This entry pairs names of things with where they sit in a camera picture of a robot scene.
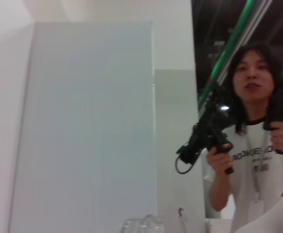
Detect person's right hand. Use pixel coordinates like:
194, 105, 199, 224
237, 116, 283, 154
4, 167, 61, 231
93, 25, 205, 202
205, 142, 234, 175

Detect person's left hand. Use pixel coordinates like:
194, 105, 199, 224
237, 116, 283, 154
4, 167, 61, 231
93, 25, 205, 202
268, 121, 283, 154

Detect black handheld teleoperation controller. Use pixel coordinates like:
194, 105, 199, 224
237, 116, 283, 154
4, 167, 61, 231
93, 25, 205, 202
263, 91, 283, 133
175, 84, 236, 175

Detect clear white glasses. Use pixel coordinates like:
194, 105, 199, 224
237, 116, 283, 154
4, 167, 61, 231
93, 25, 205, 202
120, 207, 190, 233

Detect person's right forearm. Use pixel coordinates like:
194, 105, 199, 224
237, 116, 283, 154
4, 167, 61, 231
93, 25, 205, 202
208, 169, 237, 211

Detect person in white t-shirt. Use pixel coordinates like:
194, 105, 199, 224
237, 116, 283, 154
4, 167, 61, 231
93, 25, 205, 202
202, 45, 283, 233

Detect green ceiling pipe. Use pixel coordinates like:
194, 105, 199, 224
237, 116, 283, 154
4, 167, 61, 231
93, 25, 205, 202
196, 0, 257, 104

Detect large white panel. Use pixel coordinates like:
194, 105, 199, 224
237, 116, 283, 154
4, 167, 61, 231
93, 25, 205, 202
8, 20, 159, 233

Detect grey neck lanyard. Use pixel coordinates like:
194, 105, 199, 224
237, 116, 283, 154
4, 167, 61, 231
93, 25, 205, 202
247, 128, 271, 202

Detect white lanyard badge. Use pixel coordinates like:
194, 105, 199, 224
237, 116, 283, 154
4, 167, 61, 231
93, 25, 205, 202
249, 200, 265, 233

